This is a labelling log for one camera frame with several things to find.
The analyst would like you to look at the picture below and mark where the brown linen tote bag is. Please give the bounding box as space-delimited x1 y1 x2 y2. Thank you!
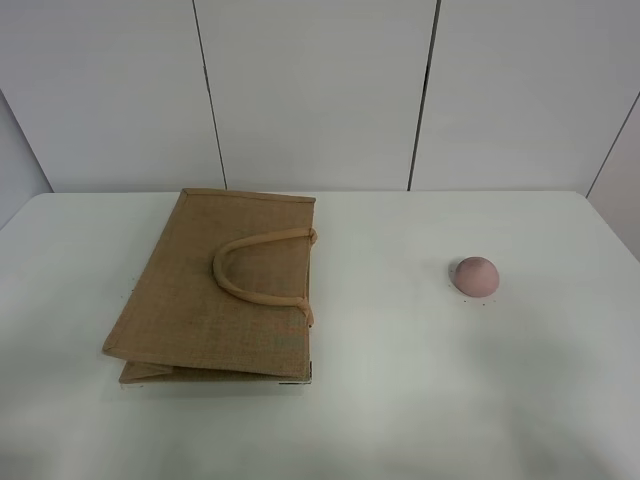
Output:
102 189 317 384

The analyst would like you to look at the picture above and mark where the pink peach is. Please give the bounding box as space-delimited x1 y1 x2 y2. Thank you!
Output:
448 256 500 298

